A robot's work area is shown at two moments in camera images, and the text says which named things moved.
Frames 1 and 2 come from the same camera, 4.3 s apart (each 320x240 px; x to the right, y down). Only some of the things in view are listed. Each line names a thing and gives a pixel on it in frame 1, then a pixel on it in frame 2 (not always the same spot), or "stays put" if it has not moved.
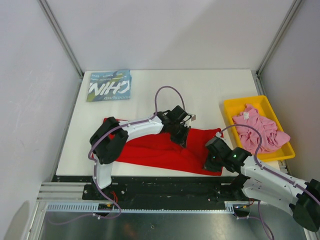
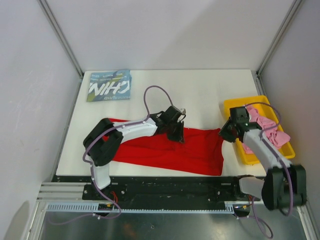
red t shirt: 203,153 stays put
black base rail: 161,190 stays put
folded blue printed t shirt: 109,85 stays put
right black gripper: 207,165 to 223,133
